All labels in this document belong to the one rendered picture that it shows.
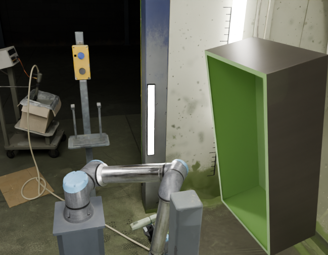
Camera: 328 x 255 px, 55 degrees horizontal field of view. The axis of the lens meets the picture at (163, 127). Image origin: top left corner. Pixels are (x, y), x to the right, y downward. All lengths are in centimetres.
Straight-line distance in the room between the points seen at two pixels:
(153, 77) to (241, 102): 71
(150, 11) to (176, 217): 198
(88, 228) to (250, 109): 133
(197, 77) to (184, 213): 210
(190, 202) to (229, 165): 186
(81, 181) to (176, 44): 124
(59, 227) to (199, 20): 173
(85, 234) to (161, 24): 153
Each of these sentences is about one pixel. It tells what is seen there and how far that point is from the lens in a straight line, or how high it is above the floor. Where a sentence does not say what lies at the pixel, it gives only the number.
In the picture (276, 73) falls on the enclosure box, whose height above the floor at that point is 163.
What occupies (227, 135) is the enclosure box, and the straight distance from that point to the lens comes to 229.
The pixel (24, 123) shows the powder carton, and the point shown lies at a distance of 405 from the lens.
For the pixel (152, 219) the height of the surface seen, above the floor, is 37.
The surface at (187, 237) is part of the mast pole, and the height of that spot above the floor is 157.
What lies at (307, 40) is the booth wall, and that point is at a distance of 304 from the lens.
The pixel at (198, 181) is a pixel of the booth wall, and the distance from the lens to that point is 307.
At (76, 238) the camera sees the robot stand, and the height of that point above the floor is 57.
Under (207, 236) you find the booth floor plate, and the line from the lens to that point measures 288.
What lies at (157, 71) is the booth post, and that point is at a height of 137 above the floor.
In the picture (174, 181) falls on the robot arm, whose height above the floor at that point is 101.
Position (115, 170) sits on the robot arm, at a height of 92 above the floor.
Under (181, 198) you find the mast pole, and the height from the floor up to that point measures 164.
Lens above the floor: 199
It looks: 24 degrees down
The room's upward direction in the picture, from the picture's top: 1 degrees clockwise
